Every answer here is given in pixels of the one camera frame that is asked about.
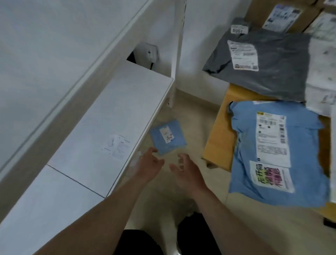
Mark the person's left hand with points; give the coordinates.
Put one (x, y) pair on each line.
(148, 168)

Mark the person's right hand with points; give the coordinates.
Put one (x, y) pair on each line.
(191, 178)

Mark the smooth light blue mailer package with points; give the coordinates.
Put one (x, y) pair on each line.
(168, 136)

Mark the blue plastic mailer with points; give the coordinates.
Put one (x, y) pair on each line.
(304, 147)

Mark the grey poly mailer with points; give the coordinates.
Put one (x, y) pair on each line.
(281, 68)

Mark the cream mailer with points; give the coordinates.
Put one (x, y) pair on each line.
(321, 78)

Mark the INS BAHA cardboard box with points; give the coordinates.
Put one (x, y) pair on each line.
(254, 13)

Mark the tall brown box double label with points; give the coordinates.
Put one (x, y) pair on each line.
(323, 26)

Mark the person's right forearm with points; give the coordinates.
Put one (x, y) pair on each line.
(231, 228)

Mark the person's left forearm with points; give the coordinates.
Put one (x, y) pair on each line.
(99, 220)

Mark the person's black trousers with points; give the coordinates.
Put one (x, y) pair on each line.
(199, 236)

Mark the white paper label slip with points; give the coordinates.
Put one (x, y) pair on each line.
(135, 160)

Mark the white printed label sticker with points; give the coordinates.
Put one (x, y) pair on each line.
(116, 145)

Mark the wooden table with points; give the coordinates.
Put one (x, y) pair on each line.
(223, 131)

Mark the white metal shelf rack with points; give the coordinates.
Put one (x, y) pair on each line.
(78, 92)

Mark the white wall socket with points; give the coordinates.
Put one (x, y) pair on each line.
(148, 53)

